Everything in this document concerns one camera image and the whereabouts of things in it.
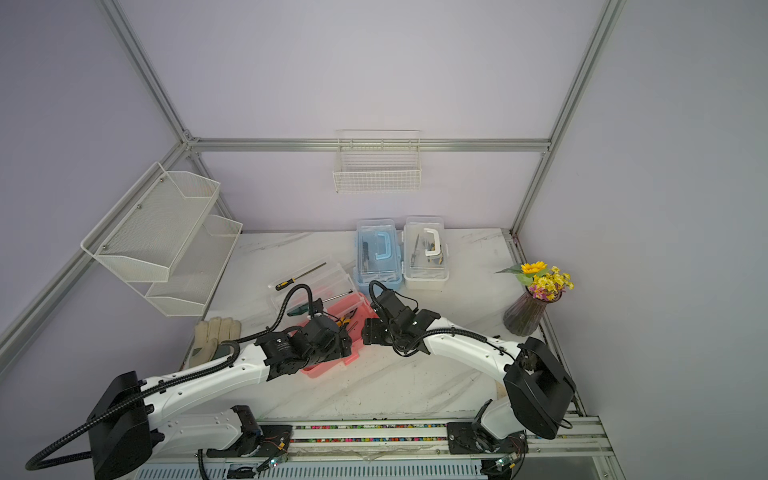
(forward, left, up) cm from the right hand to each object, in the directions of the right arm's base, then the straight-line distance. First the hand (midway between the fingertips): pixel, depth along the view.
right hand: (374, 336), depth 83 cm
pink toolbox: (+17, +16, -1) cm, 23 cm away
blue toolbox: (+28, -1, +4) cm, 28 cm away
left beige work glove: (+4, +52, -6) cm, 52 cm away
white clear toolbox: (+28, -17, +3) cm, 33 cm away
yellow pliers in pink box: (+10, +9, -6) cm, 15 cm away
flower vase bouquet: (+6, -45, +15) cm, 47 cm away
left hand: (-3, +10, 0) cm, 10 cm away
